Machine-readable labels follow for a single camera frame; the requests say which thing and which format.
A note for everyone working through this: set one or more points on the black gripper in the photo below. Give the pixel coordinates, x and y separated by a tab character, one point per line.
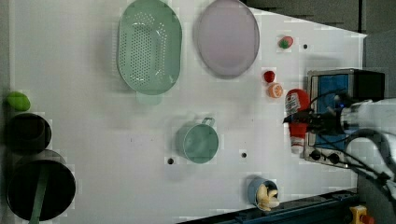
323	124

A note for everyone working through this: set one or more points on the red ketchup bottle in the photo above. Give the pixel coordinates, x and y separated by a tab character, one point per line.
297	103

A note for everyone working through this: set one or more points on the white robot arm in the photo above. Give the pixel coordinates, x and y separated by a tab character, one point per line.
360	135

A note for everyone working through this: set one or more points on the grey oval plate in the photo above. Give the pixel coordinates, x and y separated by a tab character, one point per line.
228	38

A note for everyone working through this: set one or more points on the orange slice toy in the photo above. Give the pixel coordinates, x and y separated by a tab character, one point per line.
275	90

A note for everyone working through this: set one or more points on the dark red strawberry toy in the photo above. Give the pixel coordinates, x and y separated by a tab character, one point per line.
269	76

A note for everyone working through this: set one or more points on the light strawberry toy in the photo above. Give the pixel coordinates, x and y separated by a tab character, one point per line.
285	42

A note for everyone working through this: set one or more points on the blue cup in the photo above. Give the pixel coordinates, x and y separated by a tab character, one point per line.
254	185

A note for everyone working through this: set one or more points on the yellow banana toy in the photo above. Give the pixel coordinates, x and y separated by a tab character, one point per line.
266	198

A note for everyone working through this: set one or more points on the green mug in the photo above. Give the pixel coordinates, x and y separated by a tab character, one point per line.
198	142

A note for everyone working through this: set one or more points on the yellow and red clamp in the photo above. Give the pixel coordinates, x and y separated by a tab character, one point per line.
360	216

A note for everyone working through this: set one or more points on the green oval colander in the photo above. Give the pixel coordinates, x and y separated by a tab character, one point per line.
149	49

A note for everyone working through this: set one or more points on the small black cylinder holder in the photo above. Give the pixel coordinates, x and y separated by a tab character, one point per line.
27	134

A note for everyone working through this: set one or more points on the green round-capped object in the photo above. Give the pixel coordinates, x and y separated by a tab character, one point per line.
19	101

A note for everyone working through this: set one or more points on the green spatula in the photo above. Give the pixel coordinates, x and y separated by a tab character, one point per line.
40	192

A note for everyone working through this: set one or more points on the large black cylinder holder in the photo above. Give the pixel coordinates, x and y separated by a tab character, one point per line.
21	187

